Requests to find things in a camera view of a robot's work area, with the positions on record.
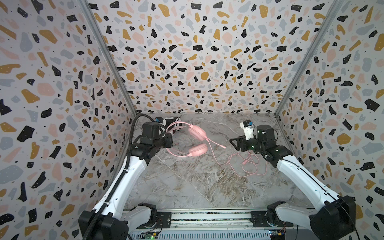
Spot pink headphone cable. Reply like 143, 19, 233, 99
206, 137, 268, 178

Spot pink headphones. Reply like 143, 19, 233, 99
166, 121, 226, 158

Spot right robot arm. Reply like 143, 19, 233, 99
230, 120, 357, 240

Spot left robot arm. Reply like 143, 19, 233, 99
78, 122, 172, 240

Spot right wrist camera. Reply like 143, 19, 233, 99
240, 120, 255, 140

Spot black corrugated cable conduit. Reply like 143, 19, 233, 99
82, 112, 157, 240

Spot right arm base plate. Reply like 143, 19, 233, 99
250, 211, 294, 228

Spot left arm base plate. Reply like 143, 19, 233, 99
138, 212, 172, 231

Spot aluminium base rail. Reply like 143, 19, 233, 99
119, 208, 340, 240

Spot left corner aluminium post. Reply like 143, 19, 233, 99
78, 0, 137, 117

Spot corner aluminium post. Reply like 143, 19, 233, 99
274, 0, 344, 119
78, 0, 137, 117

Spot right corner aluminium post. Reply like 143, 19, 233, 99
274, 0, 344, 119

